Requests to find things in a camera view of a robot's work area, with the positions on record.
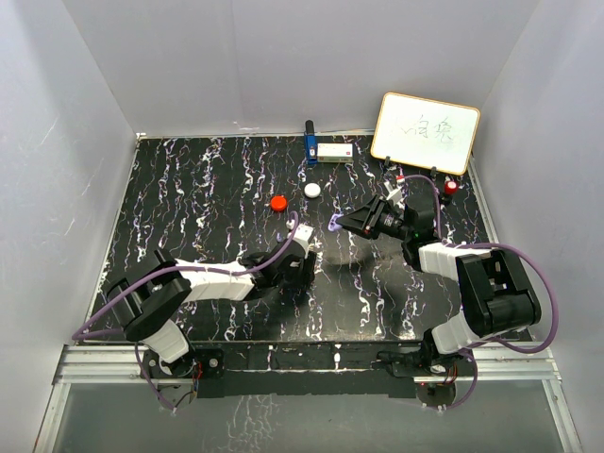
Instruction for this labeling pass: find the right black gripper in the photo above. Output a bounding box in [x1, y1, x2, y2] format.
[337, 193, 412, 241]

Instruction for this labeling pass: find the purple earbud charging case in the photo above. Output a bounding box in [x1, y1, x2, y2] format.
[327, 213, 343, 232]

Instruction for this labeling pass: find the red earbud charging case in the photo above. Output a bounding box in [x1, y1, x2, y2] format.
[270, 195, 288, 212]

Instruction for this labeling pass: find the white earbud charging case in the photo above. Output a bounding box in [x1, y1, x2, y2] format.
[304, 183, 322, 199]

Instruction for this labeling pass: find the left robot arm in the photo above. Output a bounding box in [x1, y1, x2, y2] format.
[111, 241, 317, 377]

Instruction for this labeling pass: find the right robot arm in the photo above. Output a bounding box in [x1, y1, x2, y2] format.
[336, 195, 542, 375]

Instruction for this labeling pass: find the red emergency stop button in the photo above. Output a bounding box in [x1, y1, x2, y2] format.
[439, 179, 459, 206]

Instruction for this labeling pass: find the white green carton box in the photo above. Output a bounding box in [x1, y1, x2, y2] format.
[317, 143, 354, 163]

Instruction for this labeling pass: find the yellow framed whiteboard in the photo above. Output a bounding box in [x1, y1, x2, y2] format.
[371, 92, 480, 176]

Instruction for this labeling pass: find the blue black marker device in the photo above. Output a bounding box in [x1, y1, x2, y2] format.
[304, 120, 317, 165]

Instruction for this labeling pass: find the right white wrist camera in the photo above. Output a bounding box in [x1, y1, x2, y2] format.
[383, 176, 405, 209]

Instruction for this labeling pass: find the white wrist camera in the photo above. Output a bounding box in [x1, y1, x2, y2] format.
[293, 224, 314, 254]
[383, 176, 405, 209]

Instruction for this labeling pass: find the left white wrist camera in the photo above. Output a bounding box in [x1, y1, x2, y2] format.
[293, 224, 314, 254]

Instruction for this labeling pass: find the black front base frame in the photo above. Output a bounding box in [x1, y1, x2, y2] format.
[188, 337, 454, 401]

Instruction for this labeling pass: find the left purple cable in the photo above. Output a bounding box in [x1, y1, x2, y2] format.
[70, 210, 301, 411]

